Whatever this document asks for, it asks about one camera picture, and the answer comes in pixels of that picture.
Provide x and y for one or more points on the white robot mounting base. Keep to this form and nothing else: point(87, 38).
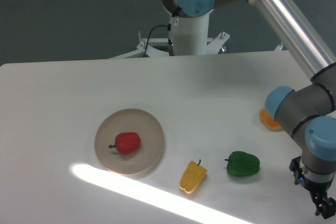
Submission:
point(182, 36)

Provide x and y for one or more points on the green bell pepper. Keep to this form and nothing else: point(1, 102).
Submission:
point(240, 164)

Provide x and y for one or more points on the beige round plate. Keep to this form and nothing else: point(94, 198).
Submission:
point(130, 120)

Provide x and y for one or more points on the orange bell pepper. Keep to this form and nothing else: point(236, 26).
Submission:
point(268, 121)

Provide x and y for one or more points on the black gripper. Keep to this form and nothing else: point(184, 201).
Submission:
point(316, 184)

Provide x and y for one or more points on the red bell pepper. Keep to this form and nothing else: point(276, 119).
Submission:
point(127, 143)

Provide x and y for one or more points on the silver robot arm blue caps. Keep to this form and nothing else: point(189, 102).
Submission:
point(303, 114)

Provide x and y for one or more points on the yellow bell pepper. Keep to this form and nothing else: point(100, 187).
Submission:
point(192, 177)

